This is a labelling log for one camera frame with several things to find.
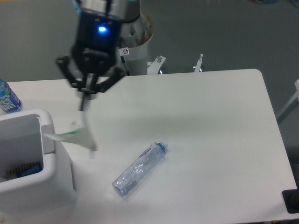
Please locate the white metal frame right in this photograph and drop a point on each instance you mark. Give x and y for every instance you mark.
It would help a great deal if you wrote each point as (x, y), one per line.
(290, 105)

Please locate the white base bracket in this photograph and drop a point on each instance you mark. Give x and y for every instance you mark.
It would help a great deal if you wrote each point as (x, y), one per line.
(198, 67)
(155, 67)

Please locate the white base bracket left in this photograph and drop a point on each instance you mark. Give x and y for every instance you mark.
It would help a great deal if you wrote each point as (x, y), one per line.
(155, 67)

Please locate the black clamp at table edge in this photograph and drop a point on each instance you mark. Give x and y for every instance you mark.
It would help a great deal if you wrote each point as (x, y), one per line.
(291, 199)

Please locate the clear plastic bottle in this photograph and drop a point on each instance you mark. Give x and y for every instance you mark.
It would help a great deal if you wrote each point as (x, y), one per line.
(139, 168)

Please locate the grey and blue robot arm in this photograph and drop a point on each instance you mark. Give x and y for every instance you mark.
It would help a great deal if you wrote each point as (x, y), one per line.
(125, 10)

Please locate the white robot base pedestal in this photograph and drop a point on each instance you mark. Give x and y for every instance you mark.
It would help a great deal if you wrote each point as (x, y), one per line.
(134, 45)

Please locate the blue labelled water bottle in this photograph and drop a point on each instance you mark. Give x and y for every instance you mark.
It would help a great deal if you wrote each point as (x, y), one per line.
(9, 102)

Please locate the white base bracket right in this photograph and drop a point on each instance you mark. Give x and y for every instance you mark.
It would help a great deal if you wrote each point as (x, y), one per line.
(198, 67)

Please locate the blue snack packet in bin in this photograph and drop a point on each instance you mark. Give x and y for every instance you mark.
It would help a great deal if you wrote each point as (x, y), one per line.
(24, 170)

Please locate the white plastic trash can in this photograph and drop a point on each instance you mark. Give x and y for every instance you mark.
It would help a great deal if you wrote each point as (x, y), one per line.
(22, 142)

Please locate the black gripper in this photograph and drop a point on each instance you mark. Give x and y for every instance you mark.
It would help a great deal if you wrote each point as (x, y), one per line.
(94, 52)

